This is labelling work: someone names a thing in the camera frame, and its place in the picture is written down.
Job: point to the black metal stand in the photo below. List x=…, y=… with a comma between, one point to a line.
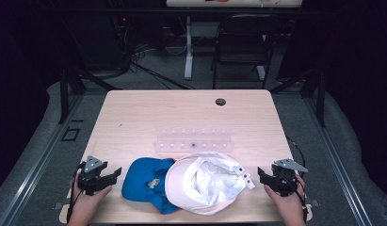
x=321, y=100
x=64, y=94

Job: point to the blue baseball cap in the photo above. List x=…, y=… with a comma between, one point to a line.
x=139, y=179

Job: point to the person's left hand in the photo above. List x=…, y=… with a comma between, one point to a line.
x=86, y=205

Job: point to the aluminium floor rail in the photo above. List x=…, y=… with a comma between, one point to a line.
x=37, y=166
x=338, y=166

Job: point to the clear acrylic cap rack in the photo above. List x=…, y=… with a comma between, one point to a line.
x=194, y=141

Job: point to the white desk leg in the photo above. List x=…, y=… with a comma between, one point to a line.
x=189, y=56

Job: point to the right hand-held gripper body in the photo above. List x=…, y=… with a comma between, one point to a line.
x=283, y=182

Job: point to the grey metal table bracket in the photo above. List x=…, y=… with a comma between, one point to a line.
x=58, y=206
x=314, y=203

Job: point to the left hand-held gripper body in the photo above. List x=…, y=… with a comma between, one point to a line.
x=91, y=175

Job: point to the person's right hand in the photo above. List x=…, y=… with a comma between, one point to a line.
x=291, y=208

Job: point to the black folding chair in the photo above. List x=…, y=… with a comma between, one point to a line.
x=241, y=40

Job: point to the white baseball cap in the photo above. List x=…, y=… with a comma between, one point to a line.
x=210, y=185

